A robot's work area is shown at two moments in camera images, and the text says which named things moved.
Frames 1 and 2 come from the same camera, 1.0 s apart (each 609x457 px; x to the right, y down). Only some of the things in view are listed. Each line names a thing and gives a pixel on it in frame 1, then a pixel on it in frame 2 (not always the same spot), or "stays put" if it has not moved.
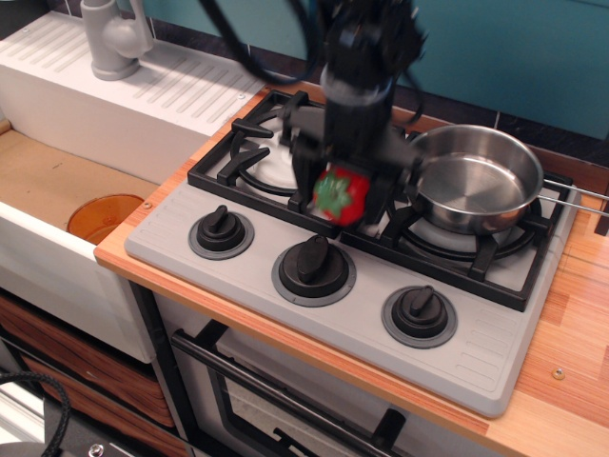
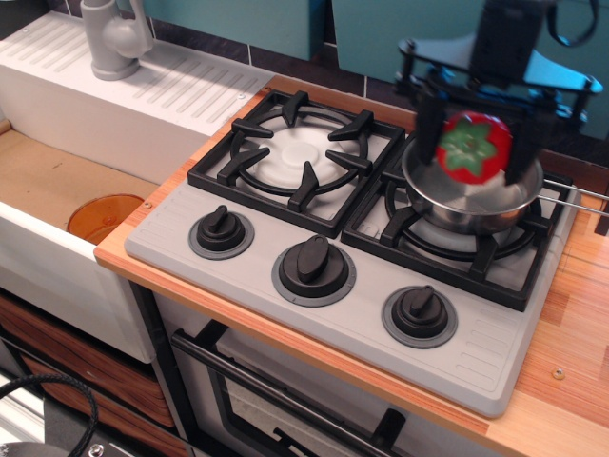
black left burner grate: x=253 y=166 stays put
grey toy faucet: x=116 y=44 stays put
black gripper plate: x=358 y=131 to x=498 y=57
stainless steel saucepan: x=481 y=180 stays put
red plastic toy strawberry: x=341 y=194 to x=473 y=146
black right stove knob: x=420 y=317 stays put
